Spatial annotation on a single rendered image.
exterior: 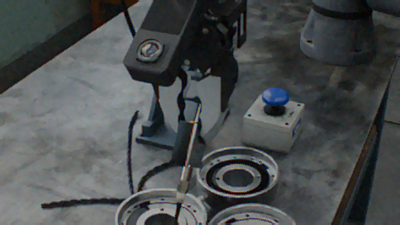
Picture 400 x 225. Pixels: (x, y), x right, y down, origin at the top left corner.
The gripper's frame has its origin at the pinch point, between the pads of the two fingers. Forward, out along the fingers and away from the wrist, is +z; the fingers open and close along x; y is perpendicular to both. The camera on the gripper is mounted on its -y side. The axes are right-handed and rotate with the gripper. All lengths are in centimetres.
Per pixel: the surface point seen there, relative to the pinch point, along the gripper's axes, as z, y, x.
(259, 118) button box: 8.7, 19.3, -1.8
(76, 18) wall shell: 80, 189, 149
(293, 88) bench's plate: 13.1, 37.2, -2.3
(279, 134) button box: 10.1, 18.5, -5.1
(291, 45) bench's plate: 13, 54, 2
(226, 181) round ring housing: 12.0, 8.1, -1.1
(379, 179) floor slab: 93, 126, -17
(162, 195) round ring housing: 10.2, 0.4, 4.1
